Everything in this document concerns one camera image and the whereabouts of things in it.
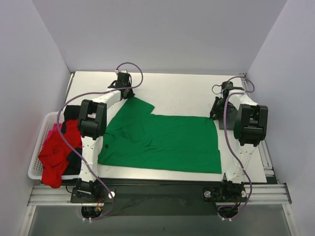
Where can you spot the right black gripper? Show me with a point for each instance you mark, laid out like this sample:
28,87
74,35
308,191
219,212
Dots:
214,112

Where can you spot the folded dark grey t shirt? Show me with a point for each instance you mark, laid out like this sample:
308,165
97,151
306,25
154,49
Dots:
230,118

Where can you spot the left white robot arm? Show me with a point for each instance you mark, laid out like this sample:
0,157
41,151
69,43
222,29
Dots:
92,123

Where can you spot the pink t shirt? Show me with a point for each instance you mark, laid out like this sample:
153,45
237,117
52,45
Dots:
51,132

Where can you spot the white plastic laundry basket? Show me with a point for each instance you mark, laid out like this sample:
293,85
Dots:
36,168

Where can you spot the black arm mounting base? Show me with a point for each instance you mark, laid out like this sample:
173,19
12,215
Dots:
131,197

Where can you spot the green t shirt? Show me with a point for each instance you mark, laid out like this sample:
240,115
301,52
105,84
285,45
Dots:
137,138

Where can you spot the red t shirt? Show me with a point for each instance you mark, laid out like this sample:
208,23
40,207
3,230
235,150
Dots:
58,158

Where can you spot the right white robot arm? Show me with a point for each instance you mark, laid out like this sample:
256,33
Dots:
244,123

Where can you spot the black t shirt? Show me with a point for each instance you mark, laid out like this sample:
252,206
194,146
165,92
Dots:
72,110

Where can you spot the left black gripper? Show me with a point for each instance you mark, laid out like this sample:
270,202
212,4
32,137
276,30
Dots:
128,93

